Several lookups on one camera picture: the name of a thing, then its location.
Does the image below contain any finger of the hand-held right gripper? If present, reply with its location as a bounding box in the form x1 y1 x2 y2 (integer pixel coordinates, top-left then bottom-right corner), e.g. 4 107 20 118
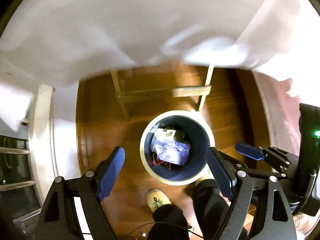
235 142 300 180

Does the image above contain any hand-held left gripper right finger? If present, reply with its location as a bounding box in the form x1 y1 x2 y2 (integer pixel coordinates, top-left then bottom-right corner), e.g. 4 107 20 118
206 147 298 240

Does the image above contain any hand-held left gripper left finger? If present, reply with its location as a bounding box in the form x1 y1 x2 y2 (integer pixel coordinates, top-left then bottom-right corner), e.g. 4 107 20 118
35 146 125 240

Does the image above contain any navy trash bin cream rim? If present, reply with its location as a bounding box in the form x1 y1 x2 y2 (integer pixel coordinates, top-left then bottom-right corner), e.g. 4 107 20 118
139 110 215 186

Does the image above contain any red packet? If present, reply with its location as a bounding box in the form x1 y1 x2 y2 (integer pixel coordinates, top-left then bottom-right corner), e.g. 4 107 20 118
152 159 173 170

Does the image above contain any purple bag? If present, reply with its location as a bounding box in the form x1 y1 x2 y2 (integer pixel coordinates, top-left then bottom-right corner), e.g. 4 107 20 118
151 136 190 165

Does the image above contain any person's right hand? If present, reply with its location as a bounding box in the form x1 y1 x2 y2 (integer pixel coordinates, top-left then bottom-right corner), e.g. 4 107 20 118
292 214 316 233

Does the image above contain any yellow embroidered slipper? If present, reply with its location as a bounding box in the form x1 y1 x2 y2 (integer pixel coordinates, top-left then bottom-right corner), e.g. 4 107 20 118
196 169 215 185
147 189 172 213

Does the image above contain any person's right trouser leg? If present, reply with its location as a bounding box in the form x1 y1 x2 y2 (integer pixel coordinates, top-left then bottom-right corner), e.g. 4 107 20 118
192 179 232 240

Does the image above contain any person's trouser leg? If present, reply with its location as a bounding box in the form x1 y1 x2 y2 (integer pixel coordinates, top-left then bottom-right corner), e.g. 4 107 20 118
152 204 190 240
192 179 232 240

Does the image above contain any pink bed sheet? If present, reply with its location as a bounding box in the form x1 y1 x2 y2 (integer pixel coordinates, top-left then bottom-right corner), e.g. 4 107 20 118
255 72 320 160

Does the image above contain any person's left trouser leg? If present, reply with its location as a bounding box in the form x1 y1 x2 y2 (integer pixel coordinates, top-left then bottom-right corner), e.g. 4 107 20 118
152 204 190 240

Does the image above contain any steel window grille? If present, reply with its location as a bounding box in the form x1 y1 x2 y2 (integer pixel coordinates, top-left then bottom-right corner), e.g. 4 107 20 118
0 135 42 230

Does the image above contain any cartoon printed tablecloth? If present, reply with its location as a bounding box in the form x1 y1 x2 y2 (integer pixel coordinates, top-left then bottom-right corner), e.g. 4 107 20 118
0 0 320 132

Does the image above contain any wooden table frame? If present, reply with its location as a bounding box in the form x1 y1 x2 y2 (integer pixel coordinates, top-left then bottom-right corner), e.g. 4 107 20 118
111 64 215 119

